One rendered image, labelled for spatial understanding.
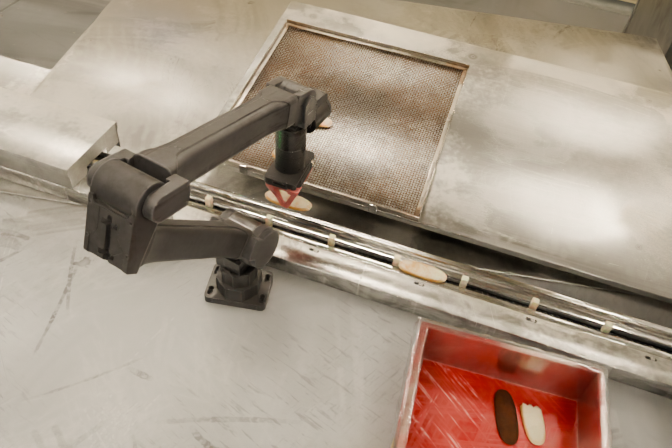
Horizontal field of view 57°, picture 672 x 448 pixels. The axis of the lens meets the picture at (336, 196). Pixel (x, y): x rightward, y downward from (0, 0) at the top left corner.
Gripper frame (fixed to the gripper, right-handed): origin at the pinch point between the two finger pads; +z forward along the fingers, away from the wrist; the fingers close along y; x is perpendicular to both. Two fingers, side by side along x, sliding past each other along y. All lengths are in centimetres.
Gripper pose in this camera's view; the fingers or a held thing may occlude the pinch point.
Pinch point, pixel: (288, 197)
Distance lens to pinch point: 124.3
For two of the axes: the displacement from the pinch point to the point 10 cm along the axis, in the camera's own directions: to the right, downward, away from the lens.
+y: 3.3, -6.6, 6.8
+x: -9.4, -2.9, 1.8
